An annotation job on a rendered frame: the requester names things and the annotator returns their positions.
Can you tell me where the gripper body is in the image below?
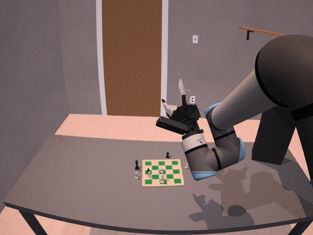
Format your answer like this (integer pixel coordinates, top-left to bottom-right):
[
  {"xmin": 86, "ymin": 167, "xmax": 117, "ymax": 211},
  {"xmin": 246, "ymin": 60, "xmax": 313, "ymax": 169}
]
[{"xmin": 172, "ymin": 104, "xmax": 203, "ymax": 140}]

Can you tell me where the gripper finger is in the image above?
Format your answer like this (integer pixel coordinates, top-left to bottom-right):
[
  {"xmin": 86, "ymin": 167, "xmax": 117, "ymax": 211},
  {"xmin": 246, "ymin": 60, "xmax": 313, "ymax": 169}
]
[
  {"xmin": 178, "ymin": 78, "xmax": 192, "ymax": 115},
  {"xmin": 162, "ymin": 99, "xmax": 177, "ymax": 120}
]

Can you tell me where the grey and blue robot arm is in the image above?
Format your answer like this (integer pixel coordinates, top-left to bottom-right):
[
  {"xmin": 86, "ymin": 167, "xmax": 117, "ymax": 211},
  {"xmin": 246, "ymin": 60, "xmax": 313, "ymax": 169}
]
[{"xmin": 181, "ymin": 34, "xmax": 313, "ymax": 187}]

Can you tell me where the green and cream chessboard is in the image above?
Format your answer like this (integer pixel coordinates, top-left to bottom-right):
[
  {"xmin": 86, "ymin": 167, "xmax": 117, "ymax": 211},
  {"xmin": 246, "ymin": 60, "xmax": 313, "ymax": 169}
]
[{"xmin": 142, "ymin": 159, "xmax": 184, "ymax": 187}]

